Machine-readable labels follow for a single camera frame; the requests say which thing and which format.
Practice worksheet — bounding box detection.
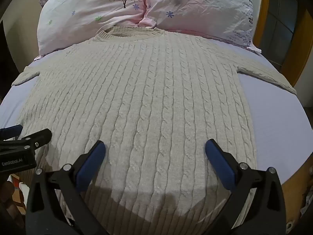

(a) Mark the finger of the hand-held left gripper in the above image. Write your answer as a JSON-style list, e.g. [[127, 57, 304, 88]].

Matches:
[[0, 125, 23, 137], [0, 128, 52, 152]]

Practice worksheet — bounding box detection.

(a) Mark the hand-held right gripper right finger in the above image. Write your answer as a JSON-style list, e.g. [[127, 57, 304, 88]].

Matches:
[[205, 139, 286, 235]]

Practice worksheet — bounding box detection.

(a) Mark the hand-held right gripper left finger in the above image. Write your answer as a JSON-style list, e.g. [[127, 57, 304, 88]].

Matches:
[[25, 140, 108, 235]]

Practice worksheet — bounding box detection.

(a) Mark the beige cable knit sweater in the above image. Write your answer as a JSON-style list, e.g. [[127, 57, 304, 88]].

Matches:
[[11, 26, 297, 235]]

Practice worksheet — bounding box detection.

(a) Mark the wooden chair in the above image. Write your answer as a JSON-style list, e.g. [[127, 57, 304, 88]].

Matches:
[[0, 174, 31, 235]]

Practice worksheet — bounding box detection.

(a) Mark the lavender bed sheet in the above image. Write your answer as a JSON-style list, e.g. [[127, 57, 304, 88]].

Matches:
[[0, 39, 313, 184]]

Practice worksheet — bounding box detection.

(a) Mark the pink pillow with tree print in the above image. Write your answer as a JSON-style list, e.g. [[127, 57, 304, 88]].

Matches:
[[37, 0, 148, 57]]

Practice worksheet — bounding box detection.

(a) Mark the pink pillow with flower print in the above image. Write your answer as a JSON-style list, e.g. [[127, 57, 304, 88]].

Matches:
[[138, 0, 262, 53]]

